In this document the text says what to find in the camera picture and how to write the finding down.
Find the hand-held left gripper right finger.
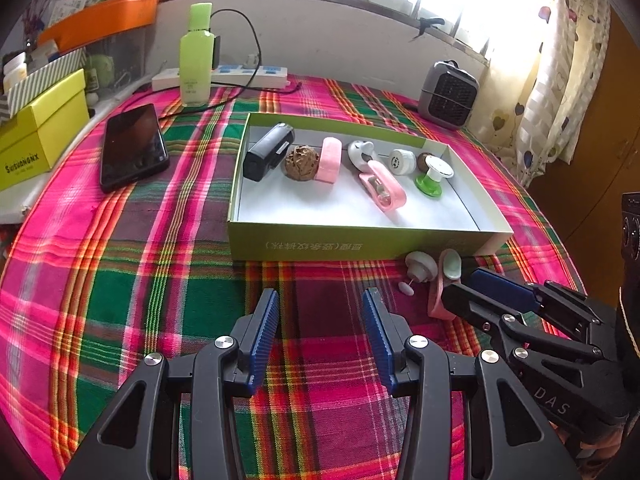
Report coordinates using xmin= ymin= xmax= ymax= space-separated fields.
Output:
xmin=362 ymin=287 xmax=576 ymax=480

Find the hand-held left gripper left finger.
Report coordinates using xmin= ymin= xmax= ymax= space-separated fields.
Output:
xmin=60 ymin=287 xmax=280 ymax=480

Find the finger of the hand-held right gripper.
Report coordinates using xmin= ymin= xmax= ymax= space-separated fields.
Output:
xmin=470 ymin=267 xmax=616 ymax=341
xmin=440 ymin=284 xmax=598 ymax=361

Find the pink clip with mint oval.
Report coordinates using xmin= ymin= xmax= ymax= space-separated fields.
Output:
xmin=427 ymin=248 xmax=463 ymax=320

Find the green cardboard box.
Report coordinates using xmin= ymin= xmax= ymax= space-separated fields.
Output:
xmin=227 ymin=112 xmax=515 ymax=263

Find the green and white suction knob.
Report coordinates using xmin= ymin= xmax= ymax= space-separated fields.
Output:
xmin=415 ymin=156 xmax=455 ymax=197

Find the plain pink clip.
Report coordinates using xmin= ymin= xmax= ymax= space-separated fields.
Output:
xmin=359 ymin=161 xmax=407 ymax=212

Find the white perforated cap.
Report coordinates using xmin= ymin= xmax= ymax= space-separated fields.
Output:
xmin=390 ymin=149 xmax=417 ymax=176

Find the large brown walnut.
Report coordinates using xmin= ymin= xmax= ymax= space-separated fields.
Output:
xmin=284 ymin=144 xmax=321 ymax=180

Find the wide pink clip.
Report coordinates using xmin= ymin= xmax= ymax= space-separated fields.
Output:
xmin=315 ymin=136 xmax=343 ymax=184

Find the black rectangular device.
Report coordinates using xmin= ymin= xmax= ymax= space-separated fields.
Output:
xmin=243 ymin=122 xmax=296 ymax=183

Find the white round knob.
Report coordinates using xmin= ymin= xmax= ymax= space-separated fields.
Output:
xmin=398 ymin=251 xmax=433 ymax=296

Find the plaid pink green tablecloth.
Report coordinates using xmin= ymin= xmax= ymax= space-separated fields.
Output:
xmin=0 ymin=76 xmax=586 ymax=480

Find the brown wooden cabinet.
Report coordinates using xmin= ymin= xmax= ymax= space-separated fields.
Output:
xmin=530 ymin=5 xmax=640 ymax=306

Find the small grey heater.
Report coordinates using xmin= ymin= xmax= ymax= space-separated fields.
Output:
xmin=416 ymin=60 xmax=480 ymax=131

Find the patterned cream curtain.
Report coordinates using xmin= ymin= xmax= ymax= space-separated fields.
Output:
xmin=515 ymin=0 xmax=613 ymax=188

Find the black smartphone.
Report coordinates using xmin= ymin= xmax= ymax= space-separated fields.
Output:
xmin=99 ymin=103 xmax=170 ymax=193

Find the white power strip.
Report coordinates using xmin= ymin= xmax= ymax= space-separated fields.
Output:
xmin=151 ymin=64 xmax=291 ymax=92

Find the light green bottle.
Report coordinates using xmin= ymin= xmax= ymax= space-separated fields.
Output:
xmin=179 ymin=2 xmax=216 ymax=107

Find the yellow cardboard box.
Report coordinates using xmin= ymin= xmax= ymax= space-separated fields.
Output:
xmin=0 ymin=68 xmax=91 ymax=192

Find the green round jar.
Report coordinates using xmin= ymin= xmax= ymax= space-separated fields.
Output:
xmin=87 ymin=55 xmax=116 ymax=88

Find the clear plastic container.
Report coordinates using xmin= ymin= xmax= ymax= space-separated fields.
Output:
xmin=85 ymin=27 xmax=151 ymax=103

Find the striped grey box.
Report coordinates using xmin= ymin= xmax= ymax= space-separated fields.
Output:
xmin=0 ymin=49 xmax=87 ymax=121

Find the orange plastic tray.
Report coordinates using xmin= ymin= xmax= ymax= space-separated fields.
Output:
xmin=37 ymin=0 xmax=160 ymax=53

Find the small white jar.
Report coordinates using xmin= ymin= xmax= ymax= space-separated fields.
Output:
xmin=2 ymin=55 xmax=28 ymax=88

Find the printed paper packet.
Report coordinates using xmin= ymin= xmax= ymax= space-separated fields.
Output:
xmin=49 ymin=0 xmax=93 ymax=23

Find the black window handle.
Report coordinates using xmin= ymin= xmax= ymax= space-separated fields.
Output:
xmin=415 ymin=16 xmax=446 ymax=40

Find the black cable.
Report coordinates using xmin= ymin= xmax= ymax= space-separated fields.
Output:
xmin=159 ymin=8 xmax=303 ymax=121

